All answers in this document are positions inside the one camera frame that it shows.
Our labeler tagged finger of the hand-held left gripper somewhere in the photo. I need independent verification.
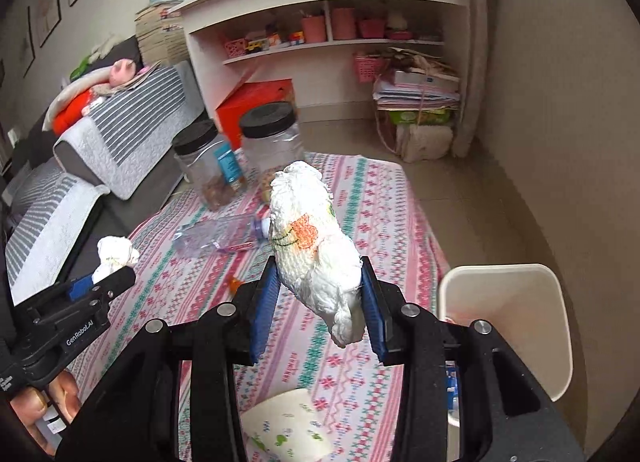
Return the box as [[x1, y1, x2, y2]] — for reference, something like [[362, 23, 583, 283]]
[[15, 276, 98, 315], [85, 266, 137, 304]]

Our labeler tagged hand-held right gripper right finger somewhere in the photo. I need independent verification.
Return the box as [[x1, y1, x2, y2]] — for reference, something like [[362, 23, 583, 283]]
[[357, 256, 586, 462]]

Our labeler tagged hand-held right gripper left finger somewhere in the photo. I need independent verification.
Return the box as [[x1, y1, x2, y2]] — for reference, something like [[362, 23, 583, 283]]
[[55, 254, 282, 462]]

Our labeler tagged plain white tissue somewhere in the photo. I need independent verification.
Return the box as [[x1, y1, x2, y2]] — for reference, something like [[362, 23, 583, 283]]
[[95, 235, 141, 283]]

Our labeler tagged printed white tissue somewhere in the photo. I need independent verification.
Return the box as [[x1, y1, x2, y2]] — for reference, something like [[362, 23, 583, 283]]
[[268, 160, 363, 349]]

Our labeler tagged white plastic bin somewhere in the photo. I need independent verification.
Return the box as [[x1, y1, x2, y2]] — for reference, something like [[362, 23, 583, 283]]
[[438, 263, 573, 428]]

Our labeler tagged person's left hand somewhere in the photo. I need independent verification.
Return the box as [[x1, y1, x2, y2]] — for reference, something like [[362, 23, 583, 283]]
[[9, 369, 82, 458]]

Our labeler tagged striped grey seat cover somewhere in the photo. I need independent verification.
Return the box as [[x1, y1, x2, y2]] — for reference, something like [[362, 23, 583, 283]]
[[5, 159, 111, 303]]

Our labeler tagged crushed clear plastic bottle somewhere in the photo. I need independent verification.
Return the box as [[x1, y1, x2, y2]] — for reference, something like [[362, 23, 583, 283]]
[[172, 214, 271, 259]]

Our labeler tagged patterned pink tablecloth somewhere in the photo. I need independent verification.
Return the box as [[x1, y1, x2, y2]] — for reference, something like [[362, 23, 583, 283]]
[[65, 152, 451, 462]]

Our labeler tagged green print paper cup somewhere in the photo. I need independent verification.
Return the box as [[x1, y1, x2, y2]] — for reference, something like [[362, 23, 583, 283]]
[[240, 388, 333, 462]]

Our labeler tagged teal label clear jar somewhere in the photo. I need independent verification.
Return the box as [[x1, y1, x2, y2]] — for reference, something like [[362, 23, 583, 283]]
[[172, 120, 248, 212]]

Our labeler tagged dark grey sofa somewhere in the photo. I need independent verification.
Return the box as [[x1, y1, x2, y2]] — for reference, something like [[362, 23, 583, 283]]
[[0, 34, 211, 303]]

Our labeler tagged striped grey armrest cover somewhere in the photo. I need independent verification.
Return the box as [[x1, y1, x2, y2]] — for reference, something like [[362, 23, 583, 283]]
[[52, 60, 206, 201]]

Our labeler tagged tall clear nut jar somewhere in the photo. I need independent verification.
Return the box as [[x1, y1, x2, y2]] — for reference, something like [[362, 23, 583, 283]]
[[239, 103, 306, 203]]

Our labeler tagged red plush toy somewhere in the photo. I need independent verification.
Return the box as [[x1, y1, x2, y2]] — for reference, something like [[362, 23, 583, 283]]
[[52, 87, 108, 135]]

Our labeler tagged white fabric bag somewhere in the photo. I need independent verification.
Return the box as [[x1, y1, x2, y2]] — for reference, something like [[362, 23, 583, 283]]
[[397, 123, 455, 164]]

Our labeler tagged white pillow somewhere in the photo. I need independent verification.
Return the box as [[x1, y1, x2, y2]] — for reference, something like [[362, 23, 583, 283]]
[[42, 67, 116, 130]]

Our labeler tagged green cardboard carton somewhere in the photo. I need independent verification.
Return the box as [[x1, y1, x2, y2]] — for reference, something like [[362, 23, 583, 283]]
[[387, 109, 453, 125]]

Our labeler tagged red cardboard box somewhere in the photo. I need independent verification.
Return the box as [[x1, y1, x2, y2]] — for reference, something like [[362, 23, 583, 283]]
[[215, 78, 296, 145]]

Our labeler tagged pink pig plush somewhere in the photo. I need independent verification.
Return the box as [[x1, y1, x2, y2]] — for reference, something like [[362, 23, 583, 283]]
[[107, 58, 143, 90]]

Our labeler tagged green plush toy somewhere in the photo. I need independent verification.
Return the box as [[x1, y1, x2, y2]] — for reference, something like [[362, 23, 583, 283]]
[[70, 54, 93, 80]]

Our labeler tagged tied stack of papers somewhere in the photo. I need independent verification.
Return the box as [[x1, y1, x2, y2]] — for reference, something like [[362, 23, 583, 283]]
[[372, 48, 461, 113]]

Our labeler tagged white plush toy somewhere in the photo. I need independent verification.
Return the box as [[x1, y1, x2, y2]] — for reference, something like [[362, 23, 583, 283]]
[[87, 37, 121, 63]]

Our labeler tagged hanging pink basket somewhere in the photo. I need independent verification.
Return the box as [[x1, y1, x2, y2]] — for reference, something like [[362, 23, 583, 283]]
[[354, 53, 379, 83]]

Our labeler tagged tall stack of books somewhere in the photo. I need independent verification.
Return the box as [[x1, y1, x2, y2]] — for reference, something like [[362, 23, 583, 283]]
[[135, 4, 188, 68]]

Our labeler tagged beige curtain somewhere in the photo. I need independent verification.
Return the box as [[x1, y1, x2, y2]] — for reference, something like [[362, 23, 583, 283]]
[[440, 0, 488, 158]]

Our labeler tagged pink pen cup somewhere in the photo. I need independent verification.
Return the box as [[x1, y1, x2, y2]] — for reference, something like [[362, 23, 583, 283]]
[[301, 16, 327, 44]]

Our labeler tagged wide pink basket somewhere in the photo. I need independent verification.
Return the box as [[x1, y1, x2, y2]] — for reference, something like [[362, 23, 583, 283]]
[[357, 18, 387, 39]]

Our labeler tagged tall pink container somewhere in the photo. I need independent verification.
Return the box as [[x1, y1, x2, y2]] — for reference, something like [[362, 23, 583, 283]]
[[331, 8, 357, 41]]

